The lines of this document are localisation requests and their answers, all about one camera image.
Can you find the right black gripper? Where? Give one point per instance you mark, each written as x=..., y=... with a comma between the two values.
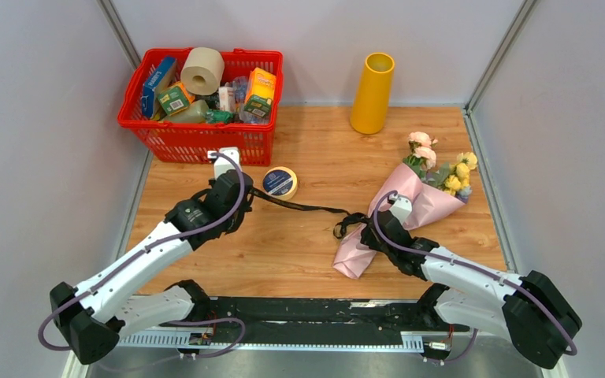
x=366, y=239

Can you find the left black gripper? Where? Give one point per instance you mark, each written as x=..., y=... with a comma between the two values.
x=245, y=208

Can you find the pink purple wrapping paper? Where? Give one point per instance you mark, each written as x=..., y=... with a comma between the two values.
x=429, y=205

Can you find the black printed ribbon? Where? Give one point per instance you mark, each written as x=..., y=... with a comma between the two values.
x=340, y=229

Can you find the yellow artificial flower bunch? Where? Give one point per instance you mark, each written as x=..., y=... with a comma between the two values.
x=454, y=178

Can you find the pink artificial flower stem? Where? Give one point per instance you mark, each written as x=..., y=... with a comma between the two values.
x=422, y=154

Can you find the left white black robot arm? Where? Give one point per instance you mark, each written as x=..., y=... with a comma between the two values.
x=96, y=314

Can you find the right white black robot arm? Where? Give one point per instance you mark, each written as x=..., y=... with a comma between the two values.
x=529, y=311

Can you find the yellow tapered vase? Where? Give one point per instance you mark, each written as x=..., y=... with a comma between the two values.
x=371, y=102

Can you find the masking tape roll blue label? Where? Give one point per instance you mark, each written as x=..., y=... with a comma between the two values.
x=281, y=183

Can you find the red plastic shopping basket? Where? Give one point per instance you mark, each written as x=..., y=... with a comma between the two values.
x=190, y=143

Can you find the dark green packet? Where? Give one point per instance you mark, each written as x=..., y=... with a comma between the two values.
x=214, y=116

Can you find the green liquid bottle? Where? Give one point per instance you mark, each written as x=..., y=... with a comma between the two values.
x=194, y=114

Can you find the white pink small carton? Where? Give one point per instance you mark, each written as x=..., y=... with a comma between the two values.
x=227, y=99

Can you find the green yellow carton box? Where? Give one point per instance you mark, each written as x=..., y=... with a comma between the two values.
x=175, y=98

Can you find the orange yellow sponge pack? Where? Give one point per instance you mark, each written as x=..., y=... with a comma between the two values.
x=259, y=99

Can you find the brown toilet paper roll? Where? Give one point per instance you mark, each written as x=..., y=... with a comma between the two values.
x=202, y=71

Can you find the blue snack box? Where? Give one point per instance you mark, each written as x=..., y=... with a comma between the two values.
x=154, y=85

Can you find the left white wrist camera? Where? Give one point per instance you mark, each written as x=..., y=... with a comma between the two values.
x=224, y=159

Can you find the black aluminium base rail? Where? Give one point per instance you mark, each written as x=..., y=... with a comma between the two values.
x=304, y=324

